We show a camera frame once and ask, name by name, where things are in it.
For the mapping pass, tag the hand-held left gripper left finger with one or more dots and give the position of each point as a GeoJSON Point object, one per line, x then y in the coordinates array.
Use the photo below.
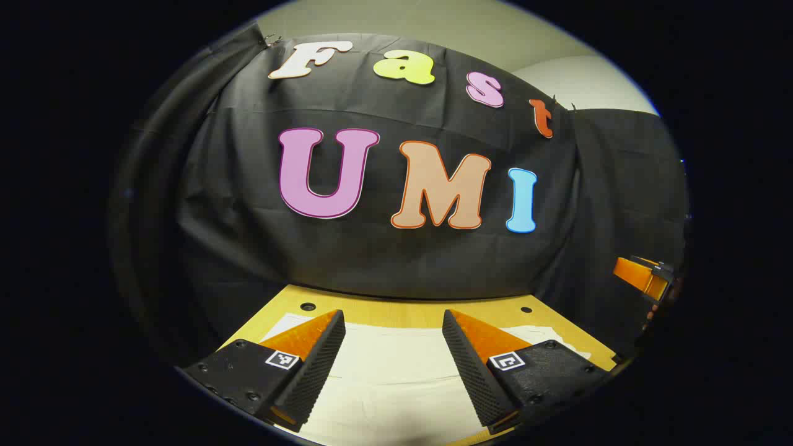
{"type": "Point", "coordinates": [316, 371]}

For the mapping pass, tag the white jeans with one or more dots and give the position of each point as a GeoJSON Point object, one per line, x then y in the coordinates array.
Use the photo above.
{"type": "Point", "coordinates": [396, 378]}

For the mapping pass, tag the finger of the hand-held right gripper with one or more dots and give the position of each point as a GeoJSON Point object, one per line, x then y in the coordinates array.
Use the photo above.
{"type": "Point", "coordinates": [638, 275]}

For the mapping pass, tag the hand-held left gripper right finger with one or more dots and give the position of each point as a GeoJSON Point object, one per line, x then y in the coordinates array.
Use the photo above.
{"type": "Point", "coordinates": [474, 371]}

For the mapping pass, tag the black backdrop cloth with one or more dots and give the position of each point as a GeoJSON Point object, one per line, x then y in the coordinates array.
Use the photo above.
{"type": "Point", "coordinates": [384, 248]}

